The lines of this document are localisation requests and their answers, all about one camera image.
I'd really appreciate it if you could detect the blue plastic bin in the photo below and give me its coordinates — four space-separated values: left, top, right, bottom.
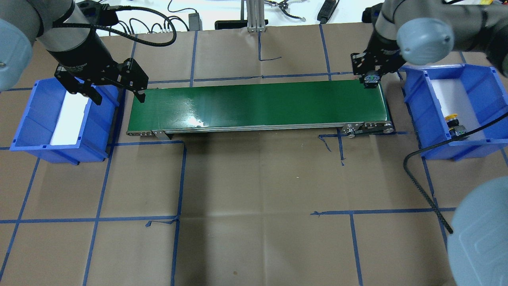
403 64 508 160
10 78 119 165

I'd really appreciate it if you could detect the red push button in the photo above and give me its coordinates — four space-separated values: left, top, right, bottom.
362 70 381 89

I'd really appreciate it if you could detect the left blue plastic bin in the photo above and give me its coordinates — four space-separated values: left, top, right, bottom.
10 78 119 165

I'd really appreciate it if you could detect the green conveyor belt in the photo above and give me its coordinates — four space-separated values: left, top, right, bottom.
126 80 395 137

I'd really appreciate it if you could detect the black braided cable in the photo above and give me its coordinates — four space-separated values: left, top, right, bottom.
403 111 508 235

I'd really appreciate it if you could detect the right blue plastic bin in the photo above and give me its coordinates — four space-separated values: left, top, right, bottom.
403 64 508 160

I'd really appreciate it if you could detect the white foam pad bin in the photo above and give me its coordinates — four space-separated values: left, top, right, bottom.
430 79 490 134
50 92 90 145

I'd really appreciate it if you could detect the white foam pad right bin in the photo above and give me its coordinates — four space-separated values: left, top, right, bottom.
430 79 490 134

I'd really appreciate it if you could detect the white foam pad left bin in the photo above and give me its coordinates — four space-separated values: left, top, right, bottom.
50 92 90 145

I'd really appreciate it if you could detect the aluminium frame post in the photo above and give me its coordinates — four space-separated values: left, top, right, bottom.
245 0 266 33

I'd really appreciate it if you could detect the yellow push button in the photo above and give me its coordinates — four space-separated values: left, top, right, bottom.
444 113 467 138

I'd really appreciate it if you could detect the black power adapter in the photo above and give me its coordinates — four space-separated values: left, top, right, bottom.
188 12 203 31

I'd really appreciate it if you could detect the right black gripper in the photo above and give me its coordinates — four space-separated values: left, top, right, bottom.
350 34 405 82

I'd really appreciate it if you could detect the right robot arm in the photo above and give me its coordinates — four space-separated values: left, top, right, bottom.
350 0 507 286

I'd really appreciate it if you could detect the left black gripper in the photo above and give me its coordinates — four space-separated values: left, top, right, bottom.
54 51 149 106

